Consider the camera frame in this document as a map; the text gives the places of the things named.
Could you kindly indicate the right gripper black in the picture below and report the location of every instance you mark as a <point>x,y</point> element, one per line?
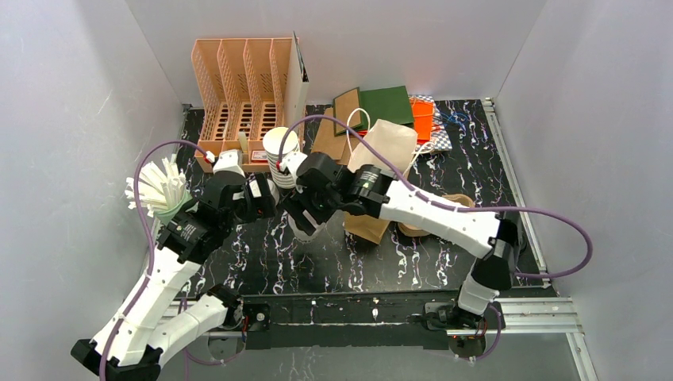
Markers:
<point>303,209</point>

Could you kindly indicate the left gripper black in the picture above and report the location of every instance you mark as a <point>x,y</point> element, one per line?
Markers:
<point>261,194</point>

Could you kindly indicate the stack of paper cups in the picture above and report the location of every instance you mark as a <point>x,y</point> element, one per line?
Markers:
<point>272,145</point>

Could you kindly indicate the tan paper bag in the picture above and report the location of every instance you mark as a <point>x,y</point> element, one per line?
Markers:
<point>385,145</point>

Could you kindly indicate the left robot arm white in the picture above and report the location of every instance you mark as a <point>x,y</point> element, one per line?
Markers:
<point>135,344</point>

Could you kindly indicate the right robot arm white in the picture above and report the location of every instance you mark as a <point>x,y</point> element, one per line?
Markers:
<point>491,239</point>

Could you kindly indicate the red white small box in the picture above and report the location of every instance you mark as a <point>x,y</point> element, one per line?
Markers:
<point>258,156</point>

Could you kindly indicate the brown kraft paper bag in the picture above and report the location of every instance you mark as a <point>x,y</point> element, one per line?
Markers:
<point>336,147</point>

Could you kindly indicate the green cup holder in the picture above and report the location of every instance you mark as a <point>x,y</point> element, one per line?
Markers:
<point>164,217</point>

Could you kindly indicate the white wrapped straws bundle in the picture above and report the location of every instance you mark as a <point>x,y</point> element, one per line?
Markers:
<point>162,186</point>

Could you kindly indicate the pink desk file organizer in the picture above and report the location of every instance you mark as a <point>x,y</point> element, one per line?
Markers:
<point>242,83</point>

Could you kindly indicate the dark green paper bag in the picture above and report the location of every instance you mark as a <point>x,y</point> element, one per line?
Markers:
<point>390,104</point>

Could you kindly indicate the white folder in organizer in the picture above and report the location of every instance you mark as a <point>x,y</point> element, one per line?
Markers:
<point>297,85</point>

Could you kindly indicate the orange paper bag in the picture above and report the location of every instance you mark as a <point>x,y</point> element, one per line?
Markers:
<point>423,118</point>

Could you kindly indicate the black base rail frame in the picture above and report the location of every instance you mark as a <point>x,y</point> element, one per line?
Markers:
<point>426,319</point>

